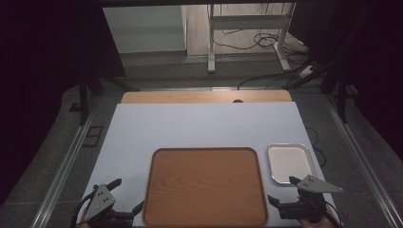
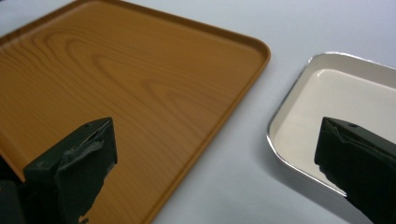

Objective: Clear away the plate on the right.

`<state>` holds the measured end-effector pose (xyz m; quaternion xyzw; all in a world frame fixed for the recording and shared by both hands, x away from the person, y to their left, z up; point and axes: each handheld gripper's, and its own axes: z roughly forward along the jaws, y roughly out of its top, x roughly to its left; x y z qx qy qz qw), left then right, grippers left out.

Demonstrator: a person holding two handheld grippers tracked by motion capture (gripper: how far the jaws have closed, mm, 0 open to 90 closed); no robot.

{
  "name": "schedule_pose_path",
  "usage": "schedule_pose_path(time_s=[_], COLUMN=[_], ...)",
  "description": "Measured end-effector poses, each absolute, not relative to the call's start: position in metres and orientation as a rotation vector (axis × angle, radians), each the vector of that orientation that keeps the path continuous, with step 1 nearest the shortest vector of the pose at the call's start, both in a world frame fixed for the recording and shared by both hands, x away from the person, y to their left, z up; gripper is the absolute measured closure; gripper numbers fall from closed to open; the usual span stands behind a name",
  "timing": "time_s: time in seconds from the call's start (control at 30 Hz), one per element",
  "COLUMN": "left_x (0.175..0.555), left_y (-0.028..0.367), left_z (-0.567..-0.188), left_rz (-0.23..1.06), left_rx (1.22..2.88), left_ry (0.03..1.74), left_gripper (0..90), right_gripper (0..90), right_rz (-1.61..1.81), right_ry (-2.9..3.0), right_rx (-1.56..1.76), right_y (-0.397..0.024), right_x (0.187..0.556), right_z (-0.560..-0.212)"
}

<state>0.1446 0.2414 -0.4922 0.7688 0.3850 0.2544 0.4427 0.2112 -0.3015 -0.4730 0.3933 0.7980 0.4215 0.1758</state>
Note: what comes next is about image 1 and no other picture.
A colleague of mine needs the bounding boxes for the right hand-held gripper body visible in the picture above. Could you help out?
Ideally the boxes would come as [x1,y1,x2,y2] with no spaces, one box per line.
[278,174,344,224]

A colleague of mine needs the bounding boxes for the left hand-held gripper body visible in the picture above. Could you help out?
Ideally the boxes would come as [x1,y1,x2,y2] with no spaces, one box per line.
[83,183,136,228]

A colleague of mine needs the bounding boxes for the person's right hand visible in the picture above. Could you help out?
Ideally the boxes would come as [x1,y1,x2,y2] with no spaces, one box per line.
[298,216,337,228]

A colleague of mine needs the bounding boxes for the person's left hand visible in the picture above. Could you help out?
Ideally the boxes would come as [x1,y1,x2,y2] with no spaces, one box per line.
[75,214,90,228]

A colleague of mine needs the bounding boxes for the small metal tray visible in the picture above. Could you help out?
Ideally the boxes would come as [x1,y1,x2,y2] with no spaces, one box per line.
[266,142,318,186]

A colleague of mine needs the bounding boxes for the brown wooden tray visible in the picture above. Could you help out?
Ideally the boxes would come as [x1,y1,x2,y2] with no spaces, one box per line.
[142,146,269,228]

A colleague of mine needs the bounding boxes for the black metal stand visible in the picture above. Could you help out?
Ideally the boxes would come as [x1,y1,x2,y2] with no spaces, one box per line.
[284,55,360,124]
[68,70,141,126]

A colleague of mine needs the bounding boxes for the white table board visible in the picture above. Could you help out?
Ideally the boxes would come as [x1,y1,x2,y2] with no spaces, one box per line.
[75,101,339,228]

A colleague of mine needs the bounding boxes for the white panel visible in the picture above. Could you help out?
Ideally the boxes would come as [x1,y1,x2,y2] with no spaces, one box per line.
[102,5,188,54]

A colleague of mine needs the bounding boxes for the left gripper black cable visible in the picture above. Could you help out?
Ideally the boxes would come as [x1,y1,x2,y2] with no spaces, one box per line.
[69,189,97,228]

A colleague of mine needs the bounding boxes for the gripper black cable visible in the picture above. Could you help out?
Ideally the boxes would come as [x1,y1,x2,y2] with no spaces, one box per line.
[69,189,97,228]
[324,200,344,228]

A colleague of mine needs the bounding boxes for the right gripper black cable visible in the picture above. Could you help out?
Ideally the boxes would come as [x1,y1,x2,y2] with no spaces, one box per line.
[324,200,344,228]

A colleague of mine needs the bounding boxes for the thin black cable loop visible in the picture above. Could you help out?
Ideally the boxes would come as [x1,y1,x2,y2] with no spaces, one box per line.
[304,126,328,169]

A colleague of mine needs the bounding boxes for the aluminium floor rail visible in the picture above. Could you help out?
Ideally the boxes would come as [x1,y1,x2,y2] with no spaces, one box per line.
[29,101,100,228]
[322,94,403,228]

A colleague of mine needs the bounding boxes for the long black floor cable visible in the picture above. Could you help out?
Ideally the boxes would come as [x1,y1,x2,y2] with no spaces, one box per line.
[237,61,315,91]

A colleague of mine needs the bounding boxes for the tangled black floor cables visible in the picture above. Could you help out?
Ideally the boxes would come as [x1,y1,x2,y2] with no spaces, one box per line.
[211,3,313,55]

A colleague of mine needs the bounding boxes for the white metal desk frame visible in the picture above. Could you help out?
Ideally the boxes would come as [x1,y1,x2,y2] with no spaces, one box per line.
[207,3,297,74]

